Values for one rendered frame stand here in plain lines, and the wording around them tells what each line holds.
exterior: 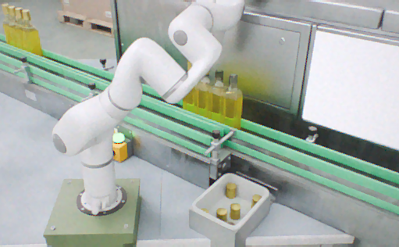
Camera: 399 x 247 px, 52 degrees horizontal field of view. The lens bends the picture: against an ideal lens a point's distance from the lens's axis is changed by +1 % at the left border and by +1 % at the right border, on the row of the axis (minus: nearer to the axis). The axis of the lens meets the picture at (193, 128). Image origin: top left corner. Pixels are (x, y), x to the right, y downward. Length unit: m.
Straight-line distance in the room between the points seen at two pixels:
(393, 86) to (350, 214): 0.40
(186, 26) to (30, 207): 0.86
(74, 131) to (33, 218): 0.50
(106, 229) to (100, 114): 0.37
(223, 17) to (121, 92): 0.36
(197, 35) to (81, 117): 0.34
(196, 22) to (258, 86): 0.57
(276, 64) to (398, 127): 0.43
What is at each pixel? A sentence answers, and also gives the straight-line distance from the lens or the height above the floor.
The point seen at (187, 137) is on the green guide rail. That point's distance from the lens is 1.45.
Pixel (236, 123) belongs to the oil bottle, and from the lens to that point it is 1.46.
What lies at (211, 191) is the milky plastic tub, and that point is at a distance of 1.36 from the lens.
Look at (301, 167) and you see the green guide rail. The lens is 1.37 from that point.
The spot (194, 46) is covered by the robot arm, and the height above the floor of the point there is 1.37.
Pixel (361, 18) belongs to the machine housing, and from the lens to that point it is 1.31.
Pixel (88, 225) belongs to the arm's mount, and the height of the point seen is 0.84.
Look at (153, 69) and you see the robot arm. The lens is 0.96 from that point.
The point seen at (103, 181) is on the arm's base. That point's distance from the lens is 1.25.
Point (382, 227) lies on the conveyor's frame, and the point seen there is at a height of 0.83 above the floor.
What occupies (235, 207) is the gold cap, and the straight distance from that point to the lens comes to 1.34.
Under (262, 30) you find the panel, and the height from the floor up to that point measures 1.27.
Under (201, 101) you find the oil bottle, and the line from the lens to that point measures 1.48.
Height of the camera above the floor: 1.71
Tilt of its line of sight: 31 degrees down
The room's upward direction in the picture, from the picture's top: straight up
